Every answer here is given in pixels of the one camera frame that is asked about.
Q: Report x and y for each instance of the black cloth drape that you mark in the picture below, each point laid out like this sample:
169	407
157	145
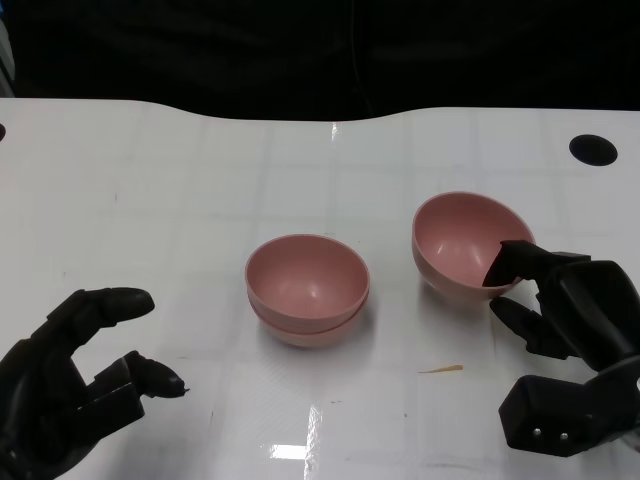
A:
200	50

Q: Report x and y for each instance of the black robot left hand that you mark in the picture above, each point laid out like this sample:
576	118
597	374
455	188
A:
40	400

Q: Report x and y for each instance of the thin orange wood splinter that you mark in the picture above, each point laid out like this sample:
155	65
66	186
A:
445	369

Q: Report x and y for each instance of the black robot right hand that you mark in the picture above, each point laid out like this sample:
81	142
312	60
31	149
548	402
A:
590	310

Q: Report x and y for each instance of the pink plastic bowl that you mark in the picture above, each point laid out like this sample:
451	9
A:
310	341
305	280
460	235

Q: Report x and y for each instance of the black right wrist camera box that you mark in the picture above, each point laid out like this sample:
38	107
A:
550	415

